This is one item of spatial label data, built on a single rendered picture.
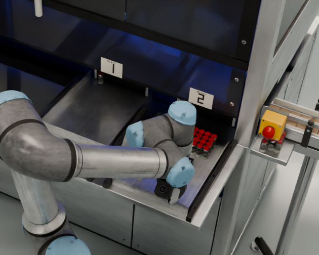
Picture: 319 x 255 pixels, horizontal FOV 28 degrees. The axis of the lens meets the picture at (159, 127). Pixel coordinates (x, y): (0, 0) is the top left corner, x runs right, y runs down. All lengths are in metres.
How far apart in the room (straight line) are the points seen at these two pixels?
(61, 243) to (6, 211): 1.47
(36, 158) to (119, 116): 0.93
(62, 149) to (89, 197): 1.39
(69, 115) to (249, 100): 0.63
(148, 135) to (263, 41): 0.51
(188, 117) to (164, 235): 1.08
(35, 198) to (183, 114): 0.44
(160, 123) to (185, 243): 1.07
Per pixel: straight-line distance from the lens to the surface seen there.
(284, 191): 3.33
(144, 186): 2.00
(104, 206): 2.74
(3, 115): 1.42
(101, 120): 2.22
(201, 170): 2.07
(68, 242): 1.67
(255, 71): 1.99
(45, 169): 1.36
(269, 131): 2.07
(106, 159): 1.43
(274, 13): 1.88
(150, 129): 1.64
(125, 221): 2.73
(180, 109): 1.68
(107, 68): 2.25
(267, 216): 3.19
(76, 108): 2.28
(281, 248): 2.68
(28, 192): 1.58
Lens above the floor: 2.33
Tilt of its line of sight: 41 degrees down
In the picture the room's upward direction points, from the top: 5 degrees clockwise
